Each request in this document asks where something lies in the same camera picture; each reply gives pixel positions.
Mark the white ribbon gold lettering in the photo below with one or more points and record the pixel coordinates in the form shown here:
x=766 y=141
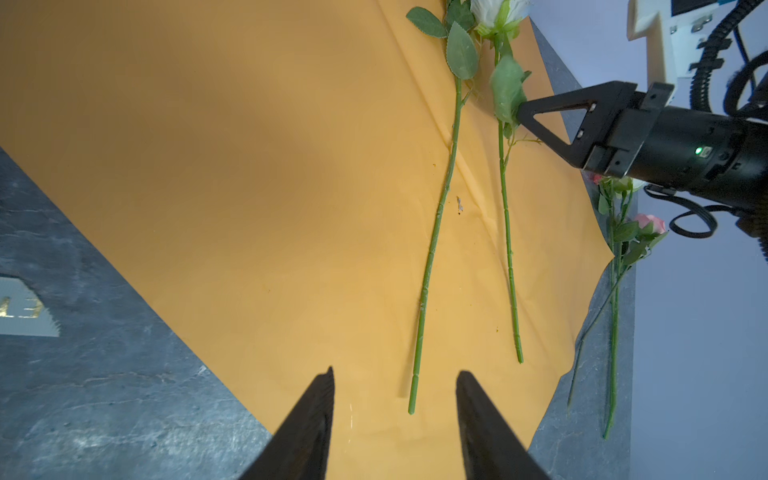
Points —
x=23 y=313

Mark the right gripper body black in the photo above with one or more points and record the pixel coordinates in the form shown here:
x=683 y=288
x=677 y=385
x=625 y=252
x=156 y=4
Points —
x=715 y=157

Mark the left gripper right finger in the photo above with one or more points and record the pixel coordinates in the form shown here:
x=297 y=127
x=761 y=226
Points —
x=490 y=448

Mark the cream fake rose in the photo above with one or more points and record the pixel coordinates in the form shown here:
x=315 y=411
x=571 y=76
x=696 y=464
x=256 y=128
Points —
x=462 y=58

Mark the orange wrapping paper sheet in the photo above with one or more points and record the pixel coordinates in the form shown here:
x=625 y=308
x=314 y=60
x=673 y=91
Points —
x=265 y=174

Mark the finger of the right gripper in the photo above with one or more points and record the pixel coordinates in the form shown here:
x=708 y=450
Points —
x=572 y=124

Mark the dark pink fake rose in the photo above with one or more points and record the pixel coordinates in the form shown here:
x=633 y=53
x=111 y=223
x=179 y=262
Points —
x=614 y=201

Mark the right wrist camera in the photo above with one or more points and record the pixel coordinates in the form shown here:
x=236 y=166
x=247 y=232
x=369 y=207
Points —
x=674 y=35

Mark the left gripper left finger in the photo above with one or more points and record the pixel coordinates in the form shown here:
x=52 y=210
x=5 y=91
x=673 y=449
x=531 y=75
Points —
x=299 y=449

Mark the light pink fake rose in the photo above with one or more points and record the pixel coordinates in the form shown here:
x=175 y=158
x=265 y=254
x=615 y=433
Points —
x=631 y=241

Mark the white fake rose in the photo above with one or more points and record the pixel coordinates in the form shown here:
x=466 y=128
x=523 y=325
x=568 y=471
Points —
x=501 y=80

